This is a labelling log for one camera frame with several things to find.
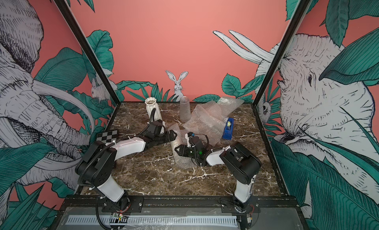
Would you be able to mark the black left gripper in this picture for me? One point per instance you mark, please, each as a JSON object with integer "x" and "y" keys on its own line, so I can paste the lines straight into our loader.
{"x": 168, "y": 138}

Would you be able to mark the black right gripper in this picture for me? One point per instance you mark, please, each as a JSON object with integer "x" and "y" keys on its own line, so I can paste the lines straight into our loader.
{"x": 183, "y": 151}

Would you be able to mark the bubble wrap sheet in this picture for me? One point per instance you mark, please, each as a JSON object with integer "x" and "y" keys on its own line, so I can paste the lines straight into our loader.
{"x": 178, "y": 148}

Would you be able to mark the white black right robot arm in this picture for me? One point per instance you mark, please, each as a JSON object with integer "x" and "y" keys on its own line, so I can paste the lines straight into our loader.
{"x": 242, "y": 164}

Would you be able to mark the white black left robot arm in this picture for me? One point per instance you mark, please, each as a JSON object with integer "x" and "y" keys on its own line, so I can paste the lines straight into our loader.
{"x": 96, "y": 166}

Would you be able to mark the rear bubble wrap pile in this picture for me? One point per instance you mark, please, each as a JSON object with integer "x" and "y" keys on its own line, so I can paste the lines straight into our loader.
{"x": 211, "y": 118}

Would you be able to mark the tall white ribbed vase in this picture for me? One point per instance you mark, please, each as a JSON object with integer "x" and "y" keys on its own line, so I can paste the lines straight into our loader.
{"x": 152, "y": 107}

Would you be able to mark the blue tape dispenser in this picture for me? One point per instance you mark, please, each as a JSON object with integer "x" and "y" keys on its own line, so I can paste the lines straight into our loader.
{"x": 228, "y": 130}

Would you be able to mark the clear textured glass vase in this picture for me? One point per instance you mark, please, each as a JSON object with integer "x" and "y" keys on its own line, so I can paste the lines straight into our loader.
{"x": 185, "y": 113}

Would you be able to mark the black white checkerboard card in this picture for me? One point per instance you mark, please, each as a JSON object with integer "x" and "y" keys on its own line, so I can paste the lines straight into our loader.
{"x": 108, "y": 136}

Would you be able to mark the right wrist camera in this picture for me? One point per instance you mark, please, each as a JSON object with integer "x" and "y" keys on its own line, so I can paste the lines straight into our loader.
{"x": 189, "y": 137}

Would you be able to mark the black front mounting rail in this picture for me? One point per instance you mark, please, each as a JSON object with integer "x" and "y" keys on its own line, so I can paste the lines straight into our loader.
{"x": 227, "y": 204}

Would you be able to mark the white slotted cable duct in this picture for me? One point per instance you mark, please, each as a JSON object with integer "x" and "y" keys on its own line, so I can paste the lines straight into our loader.
{"x": 219, "y": 221}

